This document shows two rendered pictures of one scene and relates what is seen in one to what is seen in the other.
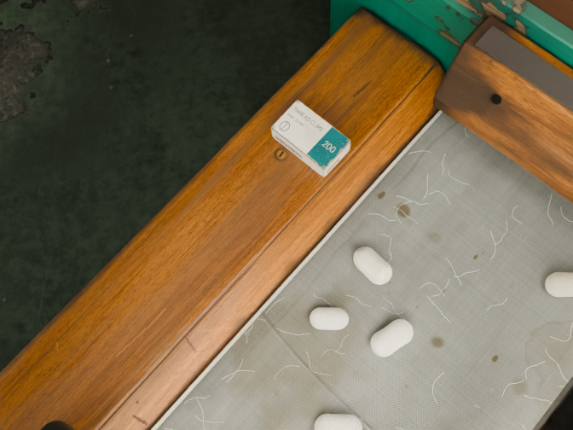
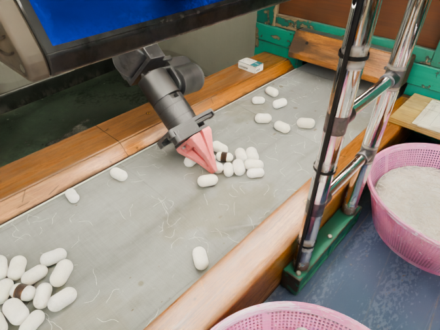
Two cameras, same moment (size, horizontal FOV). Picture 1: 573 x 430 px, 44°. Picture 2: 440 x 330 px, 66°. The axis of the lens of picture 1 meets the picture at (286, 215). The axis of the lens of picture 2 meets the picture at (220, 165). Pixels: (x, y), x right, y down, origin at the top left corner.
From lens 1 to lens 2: 0.66 m
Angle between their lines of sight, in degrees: 32
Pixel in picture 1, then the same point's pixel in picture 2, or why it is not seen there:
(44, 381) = not seen: hidden behind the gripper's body
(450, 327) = (299, 105)
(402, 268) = (281, 95)
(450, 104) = (293, 52)
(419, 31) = (282, 52)
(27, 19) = not seen: hidden behind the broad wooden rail
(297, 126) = (246, 61)
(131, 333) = (192, 96)
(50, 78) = not seen: hidden behind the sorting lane
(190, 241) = (212, 82)
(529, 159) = (319, 58)
